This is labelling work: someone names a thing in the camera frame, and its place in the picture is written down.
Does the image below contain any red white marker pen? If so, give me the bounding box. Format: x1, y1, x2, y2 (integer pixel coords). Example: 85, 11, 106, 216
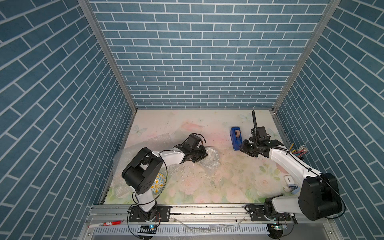
88, 220, 125, 229

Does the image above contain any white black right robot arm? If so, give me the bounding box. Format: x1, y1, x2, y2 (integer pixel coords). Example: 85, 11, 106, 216
240, 127, 346, 221

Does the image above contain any aluminium corner frame post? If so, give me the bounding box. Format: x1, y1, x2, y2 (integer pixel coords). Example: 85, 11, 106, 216
78, 0, 137, 114
271, 0, 341, 114

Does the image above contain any bundle of coloured pencils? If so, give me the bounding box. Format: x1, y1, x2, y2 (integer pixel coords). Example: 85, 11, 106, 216
289, 144, 309, 158

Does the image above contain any blue tape dispenser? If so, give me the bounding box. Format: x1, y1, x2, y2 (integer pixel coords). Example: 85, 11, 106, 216
230, 127, 243, 151

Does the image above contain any aluminium corner frame post left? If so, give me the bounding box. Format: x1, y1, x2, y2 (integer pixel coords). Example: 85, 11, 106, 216
78, 0, 137, 114

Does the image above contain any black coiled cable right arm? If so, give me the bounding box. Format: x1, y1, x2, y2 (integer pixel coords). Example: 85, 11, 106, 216
251, 110, 259, 142

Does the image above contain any white small box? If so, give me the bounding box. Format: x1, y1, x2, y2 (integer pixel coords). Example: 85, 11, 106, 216
284, 175, 296, 185

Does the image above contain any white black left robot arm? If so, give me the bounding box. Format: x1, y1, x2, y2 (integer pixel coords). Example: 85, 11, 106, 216
122, 133, 208, 222

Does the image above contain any aluminium corner frame post right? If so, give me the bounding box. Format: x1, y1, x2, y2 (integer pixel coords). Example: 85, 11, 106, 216
271, 0, 341, 114

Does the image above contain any blue white stapler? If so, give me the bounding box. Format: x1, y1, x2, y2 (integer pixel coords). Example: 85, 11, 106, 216
288, 185, 301, 195

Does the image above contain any clear bubble wrap sheet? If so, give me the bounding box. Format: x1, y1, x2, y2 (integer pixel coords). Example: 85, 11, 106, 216
105, 134, 222, 205

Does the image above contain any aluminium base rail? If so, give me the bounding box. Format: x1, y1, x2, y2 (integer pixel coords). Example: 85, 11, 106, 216
85, 204, 293, 226

